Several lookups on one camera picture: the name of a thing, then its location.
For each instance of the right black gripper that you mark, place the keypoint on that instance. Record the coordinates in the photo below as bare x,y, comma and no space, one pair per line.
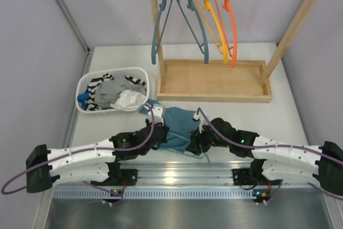
196,139

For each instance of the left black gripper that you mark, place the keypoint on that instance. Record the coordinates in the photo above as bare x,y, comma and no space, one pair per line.
161,131

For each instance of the teal blue tank top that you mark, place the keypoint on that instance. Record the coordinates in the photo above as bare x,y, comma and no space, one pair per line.
180,120

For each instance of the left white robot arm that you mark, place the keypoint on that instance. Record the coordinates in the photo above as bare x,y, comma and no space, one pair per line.
98,163

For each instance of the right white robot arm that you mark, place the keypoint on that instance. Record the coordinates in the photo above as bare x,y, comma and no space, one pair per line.
273,160

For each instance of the white plastic laundry basket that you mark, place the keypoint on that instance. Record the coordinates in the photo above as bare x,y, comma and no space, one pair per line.
132,71

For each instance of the black white striped garment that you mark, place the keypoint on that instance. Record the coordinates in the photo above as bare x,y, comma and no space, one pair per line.
91,88

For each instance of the grey garment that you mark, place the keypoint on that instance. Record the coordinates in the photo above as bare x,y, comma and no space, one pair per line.
109,90

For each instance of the blue garment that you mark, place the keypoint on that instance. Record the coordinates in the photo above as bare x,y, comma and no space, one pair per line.
82,98

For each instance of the wooden clothes rack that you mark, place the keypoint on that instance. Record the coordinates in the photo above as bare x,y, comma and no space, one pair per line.
217,68

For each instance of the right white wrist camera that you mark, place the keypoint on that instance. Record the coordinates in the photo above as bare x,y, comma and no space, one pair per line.
201,119

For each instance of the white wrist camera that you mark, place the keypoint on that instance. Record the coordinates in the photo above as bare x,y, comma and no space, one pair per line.
201,119
155,113

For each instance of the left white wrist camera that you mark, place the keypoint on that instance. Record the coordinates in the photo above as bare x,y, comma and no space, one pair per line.
155,113

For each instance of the aluminium mounting rail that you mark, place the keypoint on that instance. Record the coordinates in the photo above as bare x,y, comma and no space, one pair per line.
172,180

